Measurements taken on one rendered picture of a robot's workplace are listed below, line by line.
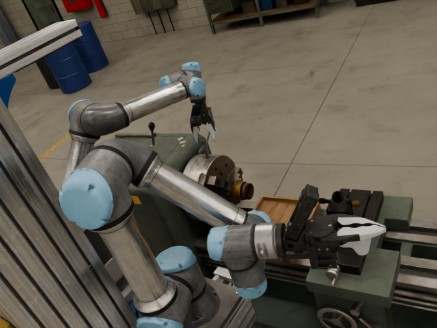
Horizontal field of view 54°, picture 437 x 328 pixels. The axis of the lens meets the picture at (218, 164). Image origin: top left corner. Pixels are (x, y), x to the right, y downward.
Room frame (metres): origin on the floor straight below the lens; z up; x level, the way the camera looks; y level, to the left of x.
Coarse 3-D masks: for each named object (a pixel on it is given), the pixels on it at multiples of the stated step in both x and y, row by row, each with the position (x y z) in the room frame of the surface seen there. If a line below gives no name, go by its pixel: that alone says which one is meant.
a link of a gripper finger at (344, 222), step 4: (340, 220) 0.64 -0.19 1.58; (344, 220) 0.64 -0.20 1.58; (348, 220) 0.63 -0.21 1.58; (352, 220) 0.63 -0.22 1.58; (356, 220) 0.63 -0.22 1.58; (360, 220) 0.62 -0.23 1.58; (364, 220) 0.62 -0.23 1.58; (368, 220) 0.61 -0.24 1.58; (340, 224) 0.63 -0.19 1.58; (344, 224) 0.63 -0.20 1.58; (348, 224) 0.62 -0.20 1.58; (352, 224) 0.62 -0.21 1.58; (356, 224) 0.62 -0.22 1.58; (360, 224) 0.61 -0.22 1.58; (364, 224) 0.61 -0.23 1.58; (368, 224) 0.61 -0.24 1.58; (372, 224) 0.60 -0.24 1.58; (376, 224) 0.60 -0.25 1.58; (340, 228) 0.63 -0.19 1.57
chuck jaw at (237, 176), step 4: (232, 168) 1.72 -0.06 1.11; (236, 168) 1.71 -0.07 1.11; (240, 168) 1.70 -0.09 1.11; (232, 172) 1.69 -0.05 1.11; (236, 172) 1.68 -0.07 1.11; (240, 172) 1.70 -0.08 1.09; (228, 176) 1.67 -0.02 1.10; (232, 176) 1.66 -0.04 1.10; (236, 176) 1.65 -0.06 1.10; (240, 176) 1.65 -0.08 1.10; (228, 180) 1.64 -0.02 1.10; (232, 180) 1.63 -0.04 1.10; (236, 180) 1.62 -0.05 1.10
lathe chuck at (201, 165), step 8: (200, 160) 1.67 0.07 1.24; (208, 160) 1.65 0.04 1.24; (216, 160) 1.65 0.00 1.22; (224, 160) 1.69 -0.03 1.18; (192, 168) 1.64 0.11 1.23; (200, 168) 1.62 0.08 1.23; (208, 168) 1.59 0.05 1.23; (216, 168) 1.63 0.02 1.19; (224, 168) 1.68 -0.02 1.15; (192, 176) 1.60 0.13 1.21; (224, 176) 1.66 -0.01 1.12; (216, 192) 1.59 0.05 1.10; (224, 192) 1.65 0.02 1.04
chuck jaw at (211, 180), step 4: (200, 176) 1.58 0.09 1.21; (204, 176) 1.57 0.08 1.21; (208, 176) 1.58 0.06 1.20; (212, 176) 1.56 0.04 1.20; (216, 176) 1.55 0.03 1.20; (200, 180) 1.57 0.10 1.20; (204, 180) 1.56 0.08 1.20; (208, 180) 1.56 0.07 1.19; (212, 180) 1.55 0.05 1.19; (216, 180) 1.55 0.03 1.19; (220, 180) 1.57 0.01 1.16; (224, 180) 1.56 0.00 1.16; (208, 184) 1.55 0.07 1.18; (212, 184) 1.54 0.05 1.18; (216, 184) 1.54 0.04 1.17; (220, 184) 1.56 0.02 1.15; (224, 184) 1.55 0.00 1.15; (228, 184) 1.56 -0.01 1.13; (232, 184) 1.56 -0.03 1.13; (216, 188) 1.57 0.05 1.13; (220, 188) 1.55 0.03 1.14; (224, 188) 1.54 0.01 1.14; (228, 188) 1.55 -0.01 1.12; (232, 188) 1.55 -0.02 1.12
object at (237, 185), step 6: (240, 180) 1.60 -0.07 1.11; (234, 186) 1.56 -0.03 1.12; (240, 186) 1.54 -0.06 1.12; (246, 186) 1.53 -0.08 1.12; (252, 186) 1.56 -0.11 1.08; (234, 192) 1.54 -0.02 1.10; (240, 192) 1.53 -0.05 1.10; (246, 192) 1.52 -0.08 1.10; (252, 192) 1.55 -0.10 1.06; (234, 198) 1.54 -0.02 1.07; (240, 198) 1.53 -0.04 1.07; (246, 198) 1.51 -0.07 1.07
